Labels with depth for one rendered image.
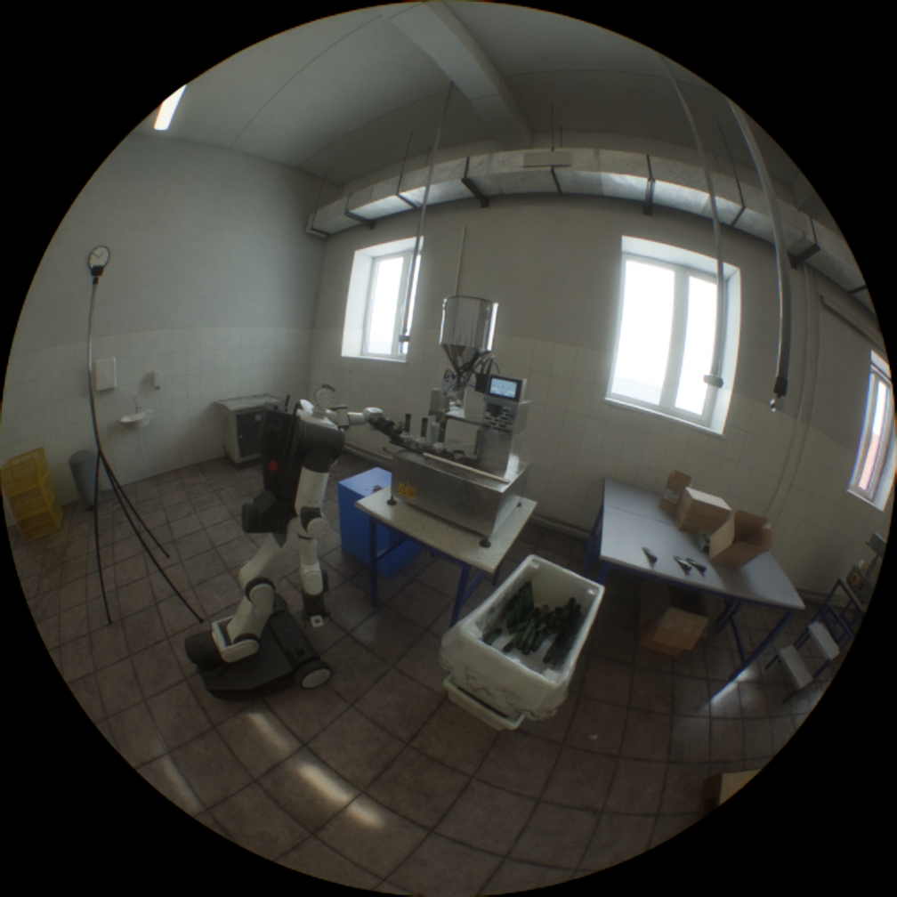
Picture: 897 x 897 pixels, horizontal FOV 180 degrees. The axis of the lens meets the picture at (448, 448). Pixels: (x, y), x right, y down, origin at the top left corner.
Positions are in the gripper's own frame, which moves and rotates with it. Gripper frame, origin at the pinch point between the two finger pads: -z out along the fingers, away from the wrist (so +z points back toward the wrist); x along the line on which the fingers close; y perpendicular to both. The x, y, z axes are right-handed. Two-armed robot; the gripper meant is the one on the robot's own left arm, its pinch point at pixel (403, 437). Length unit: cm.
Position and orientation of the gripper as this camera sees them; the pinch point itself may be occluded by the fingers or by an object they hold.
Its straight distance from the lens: 157.2
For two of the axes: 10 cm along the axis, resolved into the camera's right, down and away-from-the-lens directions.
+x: -5.0, 2.1, -8.4
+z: -7.9, -5.0, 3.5
